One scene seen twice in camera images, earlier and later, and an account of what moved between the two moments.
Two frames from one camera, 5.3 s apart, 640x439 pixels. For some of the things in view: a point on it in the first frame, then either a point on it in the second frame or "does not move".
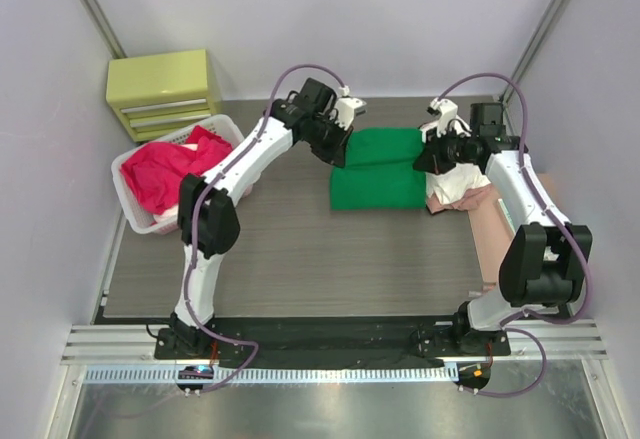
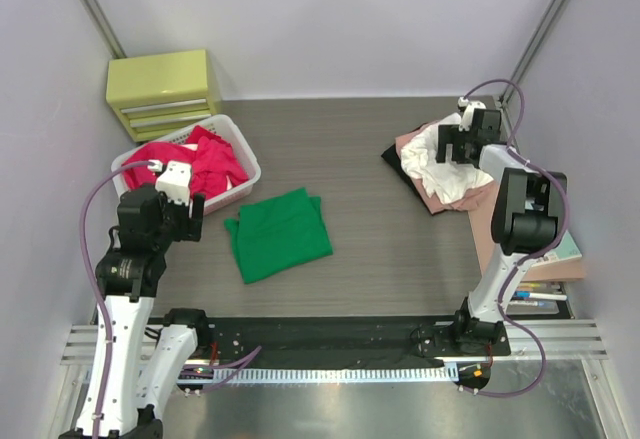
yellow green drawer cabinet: (156, 93) does not move
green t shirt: (379, 171) to (277, 235)
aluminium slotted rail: (269, 374) does not move
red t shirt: (155, 172) does not move
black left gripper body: (326, 137) to (178, 217)
